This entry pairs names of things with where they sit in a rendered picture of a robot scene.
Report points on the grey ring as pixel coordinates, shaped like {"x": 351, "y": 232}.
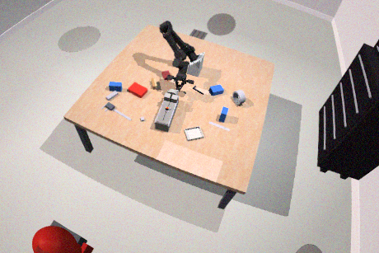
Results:
{"x": 239, "y": 97}

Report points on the blue rectangular block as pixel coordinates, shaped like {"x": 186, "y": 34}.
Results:
{"x": 216, "y": 90}
{"x": 115, "y": 86}
{"x": 223, "y": 114}

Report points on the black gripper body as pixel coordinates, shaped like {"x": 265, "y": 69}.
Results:
{"x": 184, "y": 81}

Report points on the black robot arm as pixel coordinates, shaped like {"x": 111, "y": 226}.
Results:
{"x": 180, "y": 53}

